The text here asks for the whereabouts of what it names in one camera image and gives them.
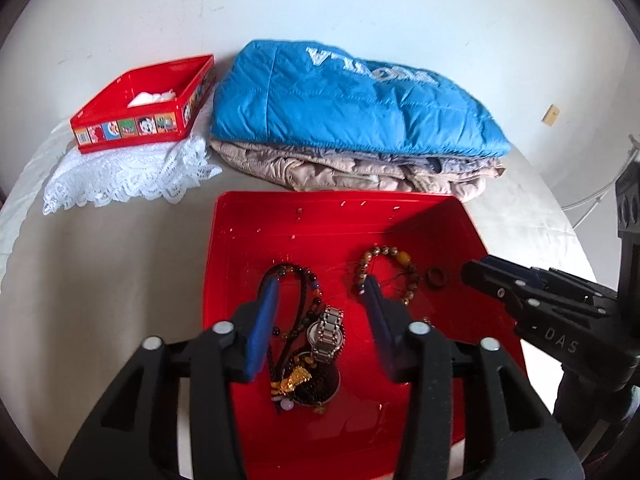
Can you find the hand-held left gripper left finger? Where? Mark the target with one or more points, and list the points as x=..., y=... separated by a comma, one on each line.
x=262, y=330

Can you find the white tissue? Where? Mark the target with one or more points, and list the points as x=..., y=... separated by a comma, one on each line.
x=150, y=97

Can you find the beige wall socket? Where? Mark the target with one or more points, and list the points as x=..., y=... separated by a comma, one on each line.
x=550, y=115

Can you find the small red cartoon box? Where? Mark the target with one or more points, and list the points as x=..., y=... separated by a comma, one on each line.
x=197, y=85

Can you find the beige folded jacket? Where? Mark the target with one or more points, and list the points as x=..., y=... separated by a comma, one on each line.
x=350, y=172

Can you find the white lace cloth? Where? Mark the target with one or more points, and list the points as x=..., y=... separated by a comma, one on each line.
x=125, y=175

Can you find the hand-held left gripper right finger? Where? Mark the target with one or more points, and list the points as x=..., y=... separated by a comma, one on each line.
x=377, y=330

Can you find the large red plastic tray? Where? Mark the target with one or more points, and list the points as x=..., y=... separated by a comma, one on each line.
x=340, y=240

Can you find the gold ornament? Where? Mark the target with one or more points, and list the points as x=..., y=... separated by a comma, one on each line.
x=295, y=379

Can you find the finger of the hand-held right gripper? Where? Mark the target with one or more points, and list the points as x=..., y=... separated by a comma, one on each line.
x=482, y=275
x=510, y=266

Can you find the blue quilted jacket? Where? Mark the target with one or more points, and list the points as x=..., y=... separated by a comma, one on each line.
x=325, y=110

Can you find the silver metal wristwatch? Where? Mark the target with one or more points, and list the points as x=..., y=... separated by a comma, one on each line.
x=330, y=322

